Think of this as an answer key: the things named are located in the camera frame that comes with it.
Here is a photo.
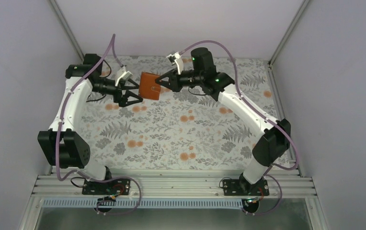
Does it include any brown leather card holder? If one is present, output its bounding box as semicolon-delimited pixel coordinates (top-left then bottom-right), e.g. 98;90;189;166
138;72;161;101

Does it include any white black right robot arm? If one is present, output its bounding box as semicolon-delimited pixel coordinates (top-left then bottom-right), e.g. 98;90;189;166
155;47;291;194

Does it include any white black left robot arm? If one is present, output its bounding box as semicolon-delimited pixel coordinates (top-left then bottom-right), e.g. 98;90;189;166
37;54;143;183

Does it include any floral patterned table mat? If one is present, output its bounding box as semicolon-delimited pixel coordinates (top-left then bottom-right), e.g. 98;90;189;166
51;55;290;171

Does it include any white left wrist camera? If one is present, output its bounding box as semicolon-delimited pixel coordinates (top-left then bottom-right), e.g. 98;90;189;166
114;65;133;87

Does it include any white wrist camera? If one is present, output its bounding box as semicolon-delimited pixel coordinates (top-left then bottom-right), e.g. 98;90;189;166
114;65;133;87
166;52;184;75

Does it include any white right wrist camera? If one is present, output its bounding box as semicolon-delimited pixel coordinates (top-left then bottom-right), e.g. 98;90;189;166
166;52;184;75

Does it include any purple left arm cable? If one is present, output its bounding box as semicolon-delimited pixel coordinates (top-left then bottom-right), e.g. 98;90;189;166
55;34;126;182

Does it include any aluminium rail frame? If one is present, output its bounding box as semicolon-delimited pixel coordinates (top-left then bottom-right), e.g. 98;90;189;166
32;169;317;198

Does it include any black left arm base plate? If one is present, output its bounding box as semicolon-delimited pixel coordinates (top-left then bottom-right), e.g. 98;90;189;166
82;179;131;196

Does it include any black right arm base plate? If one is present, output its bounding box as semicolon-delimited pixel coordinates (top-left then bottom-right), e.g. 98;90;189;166
219;178;270;196

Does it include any grey slotted cable duct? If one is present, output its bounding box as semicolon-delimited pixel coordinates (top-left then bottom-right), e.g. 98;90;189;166
42;197;242;209

